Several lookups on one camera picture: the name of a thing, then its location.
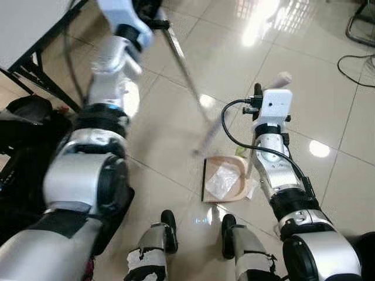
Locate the robot leg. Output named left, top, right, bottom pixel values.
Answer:
left=221, top=214, right=277, bottom=281
left=126, top=210, right=179, bottom=281

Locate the robot left leg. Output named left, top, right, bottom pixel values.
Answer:
left=126, top=210, right=179, bottom=281

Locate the beige long-handled dustpan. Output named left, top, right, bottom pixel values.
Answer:
left=201, top=71, right=293, bottom=204

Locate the clear plastic wrapper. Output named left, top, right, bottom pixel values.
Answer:
left=205, top=163, right=241, bottom=200

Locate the black metal table frame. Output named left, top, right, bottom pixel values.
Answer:
left=0, top=0, right=94, bottom=113

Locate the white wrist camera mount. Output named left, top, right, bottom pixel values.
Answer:
left=260, top=89, right=293, bottom=125
left=97, top=0, right=154, bottom=49

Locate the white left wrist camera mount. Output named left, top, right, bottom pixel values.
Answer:
left=97, top=0, right=154, bottom=49

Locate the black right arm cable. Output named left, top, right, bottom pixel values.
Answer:
left=221, top=98, right=312, bottom=197

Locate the robot right leg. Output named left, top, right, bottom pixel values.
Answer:
left=221, top=214, right=277, bottom=281

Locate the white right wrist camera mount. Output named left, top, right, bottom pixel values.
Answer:
left=260, top=89, right=293, bottom=125

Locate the black metal chair base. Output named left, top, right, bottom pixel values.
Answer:
left=345, top=0, right=375, bottom=49

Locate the metal broom handle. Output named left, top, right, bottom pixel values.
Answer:
left=159, top=22, right=219, bottom=156

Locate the black floor cable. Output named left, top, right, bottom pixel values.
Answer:
left=337, top=54, right=375, bottom=88

